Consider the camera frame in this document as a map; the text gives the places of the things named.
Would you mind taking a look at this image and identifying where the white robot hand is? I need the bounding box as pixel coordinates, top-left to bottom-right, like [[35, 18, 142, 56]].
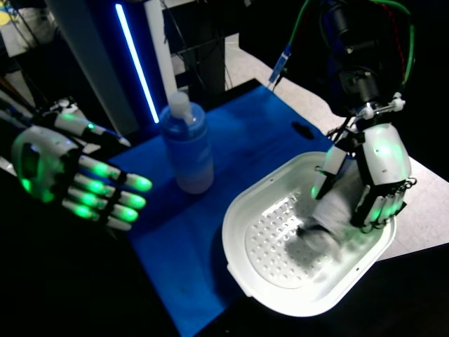
[[10, 101, 154, 232], [310, 122, 418, 234]]

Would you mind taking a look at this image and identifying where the grey umbrella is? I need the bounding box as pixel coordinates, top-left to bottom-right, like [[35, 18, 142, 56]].
[[283, 189, 355, 267]]

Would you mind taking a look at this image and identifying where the blue pink gradient water bottle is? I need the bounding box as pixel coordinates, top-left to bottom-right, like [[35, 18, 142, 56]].
[[159, 91, 215, 195]]

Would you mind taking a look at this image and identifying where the black tripod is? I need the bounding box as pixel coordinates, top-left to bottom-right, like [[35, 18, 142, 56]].
[[326, 117, 355, 145]]

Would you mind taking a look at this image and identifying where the grey metal column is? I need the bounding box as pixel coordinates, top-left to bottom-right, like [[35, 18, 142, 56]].
[[45, 0, 140, 136]]

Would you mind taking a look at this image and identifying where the blue glowing light strip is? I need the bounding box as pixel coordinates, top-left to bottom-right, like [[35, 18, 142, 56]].
[[114, 3, 161, 124]]

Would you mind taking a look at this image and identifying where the white perforated plastic basin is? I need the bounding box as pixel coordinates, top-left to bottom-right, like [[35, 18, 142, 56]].
[[221, 151, 397, 319]]

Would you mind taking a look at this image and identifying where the blue table mat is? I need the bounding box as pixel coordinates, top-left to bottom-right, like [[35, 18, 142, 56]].
[[105, 85, 358, 336]]

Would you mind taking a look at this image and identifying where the black metal rack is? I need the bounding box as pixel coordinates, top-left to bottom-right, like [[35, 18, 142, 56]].
[[159, 0, 243, 106]]

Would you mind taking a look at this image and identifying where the white vertical post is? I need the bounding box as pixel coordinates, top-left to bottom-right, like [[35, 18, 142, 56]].
[[145, 0, 178, 103]]

